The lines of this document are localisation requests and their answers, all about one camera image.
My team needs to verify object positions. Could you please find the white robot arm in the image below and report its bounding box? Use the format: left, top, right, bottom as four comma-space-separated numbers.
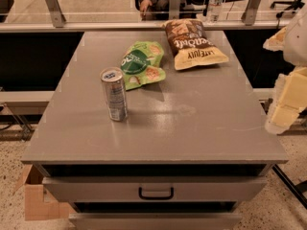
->
263, 6, 307, 134

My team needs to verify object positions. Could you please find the green rice chip bag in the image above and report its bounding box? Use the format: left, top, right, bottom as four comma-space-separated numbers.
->
121, 41, 166, 90

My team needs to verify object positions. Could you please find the cardboard box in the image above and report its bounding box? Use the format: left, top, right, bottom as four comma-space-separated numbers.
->
13, 165, 75, 221

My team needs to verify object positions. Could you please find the black drawer handle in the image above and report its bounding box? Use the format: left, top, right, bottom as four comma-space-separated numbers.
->
138, 187, 175, 200

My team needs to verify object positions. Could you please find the silver blue drink can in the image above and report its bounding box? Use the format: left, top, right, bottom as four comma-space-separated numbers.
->
100, 67, 128, 122

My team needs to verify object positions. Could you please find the lower grey drawer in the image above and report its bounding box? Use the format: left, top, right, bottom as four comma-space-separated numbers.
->
69, 213, 241, 230

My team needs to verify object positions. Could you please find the black office chair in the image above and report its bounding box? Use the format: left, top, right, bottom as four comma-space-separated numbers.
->
271, 0, 305, 19

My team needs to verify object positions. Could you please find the grey metal railing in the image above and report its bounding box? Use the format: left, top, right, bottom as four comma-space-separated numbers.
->
1, 0, 295, 32

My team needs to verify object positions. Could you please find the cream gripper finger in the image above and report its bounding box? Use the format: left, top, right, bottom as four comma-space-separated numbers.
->
263, 27, 287, 52
265, 67, 307, 134

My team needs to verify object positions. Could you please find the brown yellow chip bag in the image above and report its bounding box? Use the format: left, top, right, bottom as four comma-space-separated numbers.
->
163, 19, 228, 71

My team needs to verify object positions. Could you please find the upper grey drawer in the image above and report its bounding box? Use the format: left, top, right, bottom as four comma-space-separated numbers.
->
43, 176, 266, 202

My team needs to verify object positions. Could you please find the grey drawer cabinet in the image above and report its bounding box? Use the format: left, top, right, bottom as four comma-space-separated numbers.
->
23, 32, 287, 215

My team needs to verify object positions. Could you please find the grey drawer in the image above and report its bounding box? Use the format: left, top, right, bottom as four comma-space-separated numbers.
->
69, 213, 241, 230
43, 176, 266, 202

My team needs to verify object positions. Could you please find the clear water bottle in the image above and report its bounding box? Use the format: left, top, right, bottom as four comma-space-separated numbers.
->
206, 0, 224, 24

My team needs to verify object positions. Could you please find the seated person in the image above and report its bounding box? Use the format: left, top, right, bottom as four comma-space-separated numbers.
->
134, 0, 206, 21

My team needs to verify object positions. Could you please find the dark round bin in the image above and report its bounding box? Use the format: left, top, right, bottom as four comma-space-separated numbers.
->
0, 0, 14, 23

